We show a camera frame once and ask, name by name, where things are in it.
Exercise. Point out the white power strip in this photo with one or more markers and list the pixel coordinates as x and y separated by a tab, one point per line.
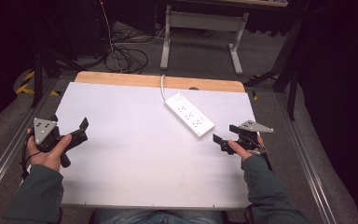
189	115

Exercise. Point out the person's left hand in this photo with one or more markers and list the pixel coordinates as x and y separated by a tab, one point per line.
45	158

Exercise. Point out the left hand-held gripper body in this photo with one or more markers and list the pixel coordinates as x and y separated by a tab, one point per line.
45	130

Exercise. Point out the white metal desk frame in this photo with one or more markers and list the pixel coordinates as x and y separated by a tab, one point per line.
203	21

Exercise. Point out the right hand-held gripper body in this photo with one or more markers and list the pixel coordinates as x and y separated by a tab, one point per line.
252	127

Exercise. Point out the white table cover sheet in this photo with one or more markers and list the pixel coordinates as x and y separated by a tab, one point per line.
143	161

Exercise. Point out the aluminium floor rail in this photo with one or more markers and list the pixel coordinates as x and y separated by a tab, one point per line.
306	158
15	141

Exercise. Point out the black metal stand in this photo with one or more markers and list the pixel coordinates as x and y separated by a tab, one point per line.
287	71
38	77

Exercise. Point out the person's right hand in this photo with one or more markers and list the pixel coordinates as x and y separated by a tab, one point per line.
241	151

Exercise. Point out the person's legs in jeans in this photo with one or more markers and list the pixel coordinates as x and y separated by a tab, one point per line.
158	216

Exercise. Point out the yellow black floor tape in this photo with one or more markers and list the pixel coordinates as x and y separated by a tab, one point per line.
28	85

